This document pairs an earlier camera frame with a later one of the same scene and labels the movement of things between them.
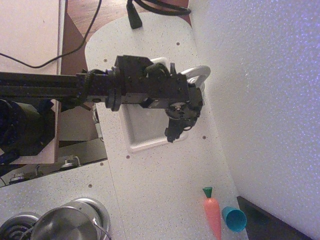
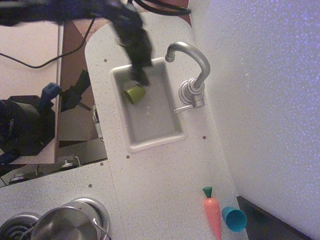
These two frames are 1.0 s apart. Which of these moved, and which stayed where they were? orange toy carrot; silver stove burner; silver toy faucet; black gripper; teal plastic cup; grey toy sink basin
Moved: silver toy faucet; black gripper
Stayed: silver stove burner; grey toy sink basin; orange toy carrot; teal plastic cup
